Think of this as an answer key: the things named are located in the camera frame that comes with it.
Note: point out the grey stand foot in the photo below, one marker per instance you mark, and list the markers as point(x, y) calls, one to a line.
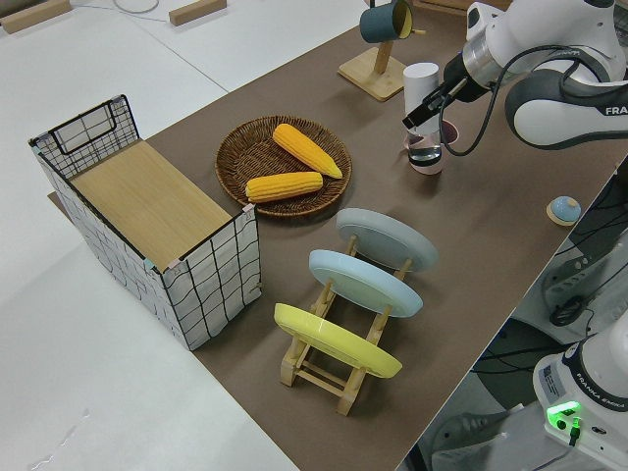
point(466, 427)

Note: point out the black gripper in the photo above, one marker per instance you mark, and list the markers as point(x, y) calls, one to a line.
point(466, 83)

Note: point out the dark blue mug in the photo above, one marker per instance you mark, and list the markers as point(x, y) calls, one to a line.
point(380, 22)

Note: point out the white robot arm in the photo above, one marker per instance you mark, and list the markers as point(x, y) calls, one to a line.
point(554, 108)

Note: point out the wooden block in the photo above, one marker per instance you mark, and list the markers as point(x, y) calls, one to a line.
point(196, 12)
point(34, 15)

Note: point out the light blue plate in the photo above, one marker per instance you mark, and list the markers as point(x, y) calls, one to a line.
point(363, 284)

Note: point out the brown table mat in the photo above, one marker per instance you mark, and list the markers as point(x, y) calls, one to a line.
point(490, 221)

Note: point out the yellow plate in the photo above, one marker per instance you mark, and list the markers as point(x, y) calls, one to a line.
point(333, 338)

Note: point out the wooden plate rack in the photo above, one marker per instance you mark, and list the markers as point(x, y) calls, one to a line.
point(289, 370)

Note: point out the grey plate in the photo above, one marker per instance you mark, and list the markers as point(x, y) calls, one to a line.
point(387, 240)

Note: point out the wooden mug tree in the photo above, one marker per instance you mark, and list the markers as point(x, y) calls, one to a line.
point(373, 78)

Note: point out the brown wicker basket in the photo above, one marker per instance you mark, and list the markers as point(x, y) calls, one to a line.
point(245, 157)

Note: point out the pink mug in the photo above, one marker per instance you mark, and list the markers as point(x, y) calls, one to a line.
point(427, 170)

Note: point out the yellow corn cob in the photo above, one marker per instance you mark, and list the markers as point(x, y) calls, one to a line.
point(306, 149)
point(284, 187)

